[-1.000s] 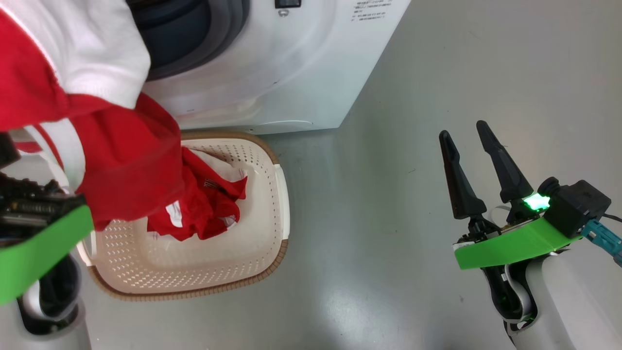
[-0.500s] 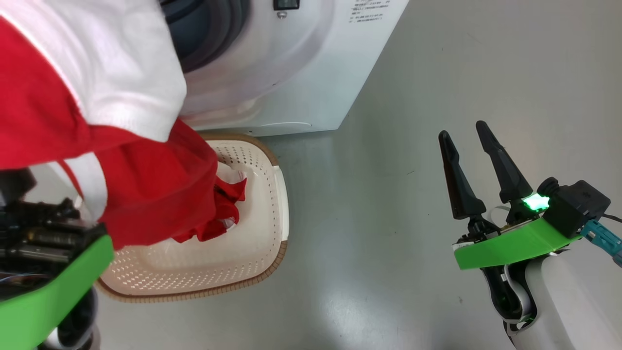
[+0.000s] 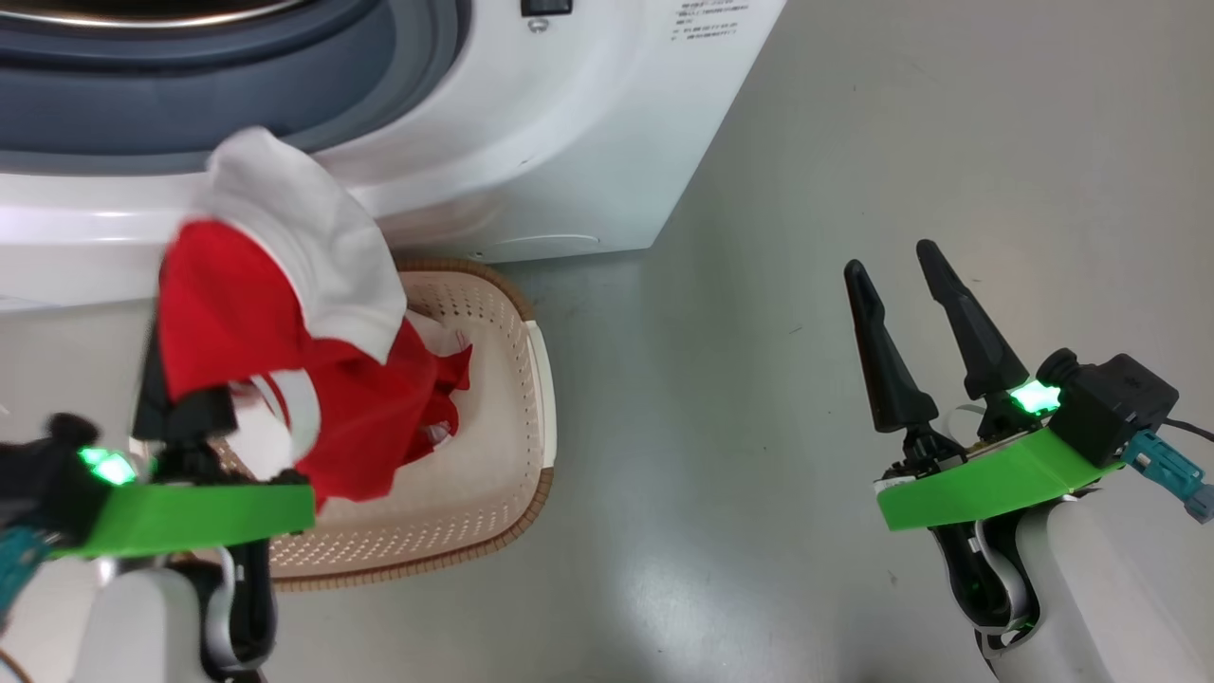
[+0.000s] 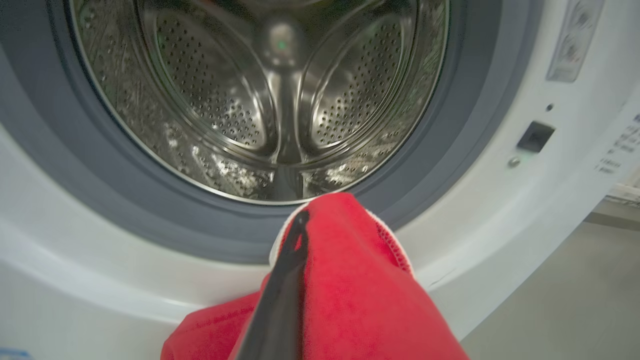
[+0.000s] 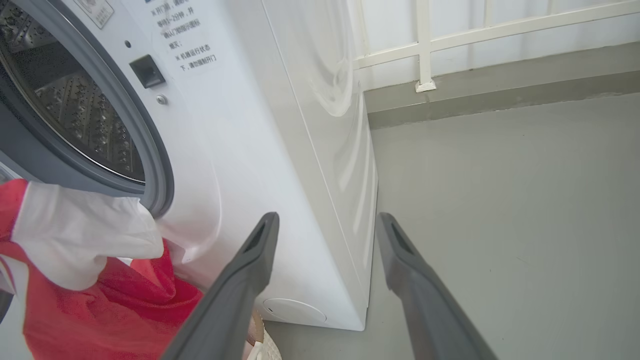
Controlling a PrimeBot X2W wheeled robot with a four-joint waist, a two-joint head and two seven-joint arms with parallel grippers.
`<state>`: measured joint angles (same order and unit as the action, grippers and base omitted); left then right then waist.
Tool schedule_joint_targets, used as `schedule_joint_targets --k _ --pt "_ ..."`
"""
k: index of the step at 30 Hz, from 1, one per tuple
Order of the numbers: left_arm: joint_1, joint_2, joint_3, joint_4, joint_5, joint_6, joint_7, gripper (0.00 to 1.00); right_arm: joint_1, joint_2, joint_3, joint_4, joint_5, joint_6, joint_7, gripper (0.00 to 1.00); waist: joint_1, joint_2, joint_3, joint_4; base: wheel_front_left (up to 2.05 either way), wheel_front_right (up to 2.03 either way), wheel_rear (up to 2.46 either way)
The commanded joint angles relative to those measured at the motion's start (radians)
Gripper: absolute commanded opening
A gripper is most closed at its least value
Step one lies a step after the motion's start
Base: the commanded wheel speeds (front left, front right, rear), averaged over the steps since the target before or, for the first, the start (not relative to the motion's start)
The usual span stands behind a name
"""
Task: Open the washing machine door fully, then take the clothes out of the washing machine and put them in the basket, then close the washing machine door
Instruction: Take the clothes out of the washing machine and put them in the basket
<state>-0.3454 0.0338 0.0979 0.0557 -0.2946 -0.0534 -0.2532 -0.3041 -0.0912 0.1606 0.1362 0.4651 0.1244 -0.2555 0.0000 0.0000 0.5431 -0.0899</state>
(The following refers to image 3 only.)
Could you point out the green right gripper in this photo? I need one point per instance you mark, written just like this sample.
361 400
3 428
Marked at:
986 484

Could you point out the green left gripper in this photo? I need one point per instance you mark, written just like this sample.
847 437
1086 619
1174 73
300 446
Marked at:
190 517

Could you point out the red and white garment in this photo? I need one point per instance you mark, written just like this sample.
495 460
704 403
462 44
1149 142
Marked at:
237 304

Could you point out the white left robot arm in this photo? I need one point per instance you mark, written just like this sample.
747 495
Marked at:
142 626

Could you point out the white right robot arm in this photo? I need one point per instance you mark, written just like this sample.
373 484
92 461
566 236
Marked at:
1091 598

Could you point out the cream perforated laundry basket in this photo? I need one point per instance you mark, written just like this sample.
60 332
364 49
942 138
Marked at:
493 455

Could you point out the grey rubber door seal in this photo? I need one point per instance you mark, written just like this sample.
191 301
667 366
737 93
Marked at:
285 76

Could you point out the white front-load washing machine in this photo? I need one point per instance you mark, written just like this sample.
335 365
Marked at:
569 142

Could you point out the round white filter cover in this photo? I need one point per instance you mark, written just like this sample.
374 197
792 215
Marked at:
550 243

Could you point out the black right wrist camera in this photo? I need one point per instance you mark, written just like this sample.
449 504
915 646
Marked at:
1114 403

